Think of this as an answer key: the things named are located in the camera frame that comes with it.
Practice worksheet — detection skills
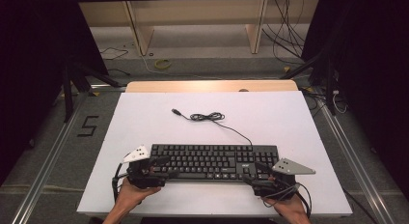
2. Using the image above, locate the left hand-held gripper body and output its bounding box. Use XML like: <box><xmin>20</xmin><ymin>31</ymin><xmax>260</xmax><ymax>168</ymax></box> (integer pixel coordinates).
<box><xmin>123</xmin><ymin>144</ymin><xmax>168</xmax><ymax>189</ymax></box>

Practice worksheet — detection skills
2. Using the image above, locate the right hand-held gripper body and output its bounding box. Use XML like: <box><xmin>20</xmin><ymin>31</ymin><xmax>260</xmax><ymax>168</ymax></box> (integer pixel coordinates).
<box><xmin>252</xmin><ymin>157</ymin><xmax>316</xmax><ymax>199</ymax></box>

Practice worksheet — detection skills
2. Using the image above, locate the black keyboard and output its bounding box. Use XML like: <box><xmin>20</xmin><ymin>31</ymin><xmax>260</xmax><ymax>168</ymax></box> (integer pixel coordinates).
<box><xmin>148</xmin><ymin>144</ymin><xmax>280</xmax><ymax>183</ymax></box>

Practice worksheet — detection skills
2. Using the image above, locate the person's left hand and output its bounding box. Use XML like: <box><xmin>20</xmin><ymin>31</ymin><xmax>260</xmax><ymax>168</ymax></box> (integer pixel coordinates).
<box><xmin>115</xmin><ymin>178</ymin><xmax>161</xmax><ymax>213</ymax></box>

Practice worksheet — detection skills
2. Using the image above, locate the person's right hand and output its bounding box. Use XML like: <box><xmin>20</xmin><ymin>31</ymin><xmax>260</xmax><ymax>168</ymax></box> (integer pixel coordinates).
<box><xmin>263</xmin><ymin>194</ymin><xmax>311</xmax><ymax>220</ymax></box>

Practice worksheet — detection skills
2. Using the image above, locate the white table board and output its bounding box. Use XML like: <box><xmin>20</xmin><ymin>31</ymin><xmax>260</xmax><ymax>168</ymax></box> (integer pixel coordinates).
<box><xmin>76</xmin><ymin>90</ymin><xmax>354</xmax><ymax>218</ymax></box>

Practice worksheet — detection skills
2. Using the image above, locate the person's dark clothing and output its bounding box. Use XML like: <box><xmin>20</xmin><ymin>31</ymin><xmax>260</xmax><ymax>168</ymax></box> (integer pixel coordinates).
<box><xmin>140</xmin><ymin>216</ymin><xmax>278</xmax><ymax>224</ymax></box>

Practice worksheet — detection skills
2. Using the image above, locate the wooden table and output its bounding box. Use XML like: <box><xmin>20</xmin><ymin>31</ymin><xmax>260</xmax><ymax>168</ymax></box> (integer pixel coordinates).
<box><xmin>124</xmin><ymin>79</ymin><xmax>299</xmax><ymax>93</ymax></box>

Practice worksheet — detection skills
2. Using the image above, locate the yellow tape roll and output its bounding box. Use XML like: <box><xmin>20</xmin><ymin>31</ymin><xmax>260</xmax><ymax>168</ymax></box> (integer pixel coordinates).
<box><xmin>153</xmin><ymin>58</ymin><xmax>172</xmax><ymax>70</ymax></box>

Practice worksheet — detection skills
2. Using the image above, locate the black metal stand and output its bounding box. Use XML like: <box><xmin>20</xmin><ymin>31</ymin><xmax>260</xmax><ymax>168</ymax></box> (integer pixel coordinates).
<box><xmin>62</xmin><ymin>61</ymin><xmax>123</xmax><ymax>124</ymax></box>
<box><xmin>279</xmin><ymin>49</ymin><xmax>338</xmax><ymax>117</ymax></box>

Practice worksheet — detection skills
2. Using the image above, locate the wooden shelf unit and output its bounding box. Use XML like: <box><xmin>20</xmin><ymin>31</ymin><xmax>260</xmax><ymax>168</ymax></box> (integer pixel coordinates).
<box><xmin>78</xmin><ymin>0</ymin><xmax>321</xmax><ymax>56</ymax></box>

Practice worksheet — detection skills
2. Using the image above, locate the black curtain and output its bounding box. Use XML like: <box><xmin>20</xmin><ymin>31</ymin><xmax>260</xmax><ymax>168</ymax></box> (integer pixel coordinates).
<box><xmin>0</xmin><ymin>0</ymin><xmax>109</xmax><ymax>186</ymax></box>
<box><xmin>302</xmin><ymin>0</ymin><xmax>409</xmax><ymax>201</ymax></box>

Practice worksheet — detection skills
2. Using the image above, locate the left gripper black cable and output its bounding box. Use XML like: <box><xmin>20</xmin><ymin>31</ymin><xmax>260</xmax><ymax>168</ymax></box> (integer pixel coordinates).
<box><xmin>111</xmin><ymin>162</ymin><xmax>130</xmax><ymax>203</ymax></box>

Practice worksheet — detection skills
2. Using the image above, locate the black keyboard cable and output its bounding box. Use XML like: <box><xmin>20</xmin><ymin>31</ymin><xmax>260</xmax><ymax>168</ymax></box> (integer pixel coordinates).
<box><xmin>171</xmin><ymin>107</ymin><xmax>254</xmax><ymax>147</ymax></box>

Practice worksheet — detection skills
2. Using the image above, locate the aluminium floor rail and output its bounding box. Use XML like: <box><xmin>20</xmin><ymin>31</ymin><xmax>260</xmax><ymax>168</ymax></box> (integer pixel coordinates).
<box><xmin>316</xmin><ymin>88</ymin><xmax>395</xmax><ymax>224</ymax></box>
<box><xmin>11</xmin><ymin>92</ymin><xmax>91</xmax><ymax>224</ymax></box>

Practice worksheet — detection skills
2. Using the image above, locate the white cable loop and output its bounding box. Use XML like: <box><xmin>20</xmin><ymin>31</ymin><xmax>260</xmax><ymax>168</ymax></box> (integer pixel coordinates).
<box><xmin>332</xmin><ymin>89</ymin><xmax>349</xmax><ymax>115</ymax></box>

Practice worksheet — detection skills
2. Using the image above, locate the thin black floor cable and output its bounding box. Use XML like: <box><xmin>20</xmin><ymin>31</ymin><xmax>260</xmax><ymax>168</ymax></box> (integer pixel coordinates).
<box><xmin>99</xmin><ymin>46</ymin><xmax>129</xmax><ymax>62</ymax></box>

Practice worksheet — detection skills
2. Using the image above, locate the bundle of black cables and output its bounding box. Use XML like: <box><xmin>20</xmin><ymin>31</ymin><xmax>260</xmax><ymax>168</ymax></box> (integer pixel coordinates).
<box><xmin>261</xmin><ymin>0</ymin><xmax>307</xmax><ymax>66</ymax></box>

